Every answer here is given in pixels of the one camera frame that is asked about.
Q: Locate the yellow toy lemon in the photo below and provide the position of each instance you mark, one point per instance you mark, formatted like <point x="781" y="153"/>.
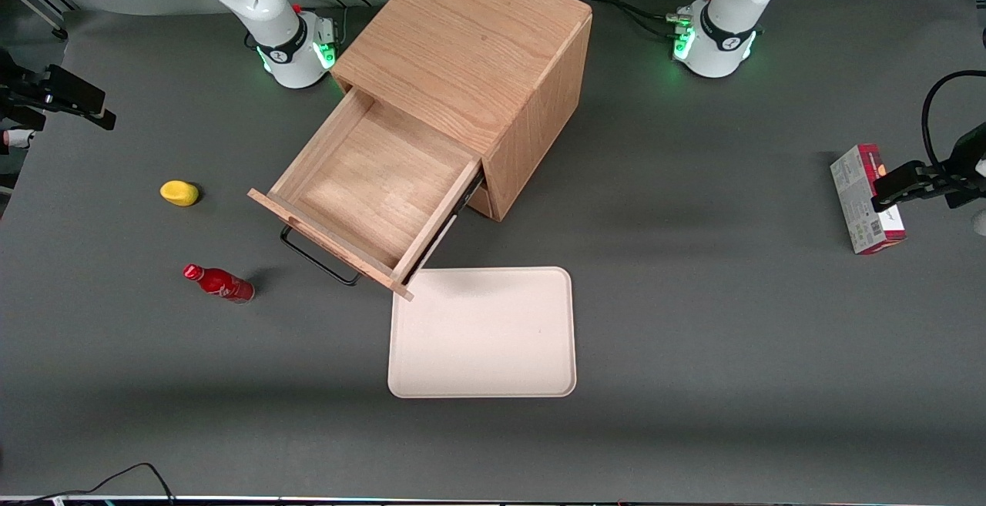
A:
<point x="179" y="193"/>

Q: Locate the white object with red tip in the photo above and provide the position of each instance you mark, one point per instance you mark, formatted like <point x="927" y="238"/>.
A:
<point x="19" y="137"/>

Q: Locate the red and grey carton box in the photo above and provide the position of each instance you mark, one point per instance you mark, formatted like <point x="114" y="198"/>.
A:
<point x="859" y="198"/>

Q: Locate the dark metal frame rail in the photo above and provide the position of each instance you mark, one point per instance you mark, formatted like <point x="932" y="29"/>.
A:
<point x="59" y="32"/>

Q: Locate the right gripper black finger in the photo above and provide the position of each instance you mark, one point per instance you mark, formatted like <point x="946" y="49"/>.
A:
<point x="19" y="117"/>
<point x="73" y="88"/>

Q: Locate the beige plastic tray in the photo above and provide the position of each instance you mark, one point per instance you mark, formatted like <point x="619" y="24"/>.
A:
<point x="481" y="333"/>

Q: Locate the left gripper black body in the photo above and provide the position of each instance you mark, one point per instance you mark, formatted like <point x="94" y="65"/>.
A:
<point x="966" y="153"/>

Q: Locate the black drawer slide rail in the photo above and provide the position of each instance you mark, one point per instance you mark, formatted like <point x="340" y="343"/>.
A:
<point x="464" y="204"/>

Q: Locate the oak wooden drawer cabinet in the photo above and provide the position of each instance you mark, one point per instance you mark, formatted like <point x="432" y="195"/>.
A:
<point x="462" y="44"/>

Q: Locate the red bottle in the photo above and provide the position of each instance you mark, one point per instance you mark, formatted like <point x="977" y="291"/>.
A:
<point x="219" y="283"/>

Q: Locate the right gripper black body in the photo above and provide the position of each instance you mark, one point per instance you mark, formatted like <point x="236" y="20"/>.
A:
<point x="15" y="88"/>

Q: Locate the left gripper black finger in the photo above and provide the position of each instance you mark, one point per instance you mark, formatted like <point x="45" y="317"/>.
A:
<point x="901" y="186"/>
<point x="970" y="198"/>

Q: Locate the small white round object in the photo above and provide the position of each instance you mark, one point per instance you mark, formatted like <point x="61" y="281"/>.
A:
<point x="980" y="222"/>

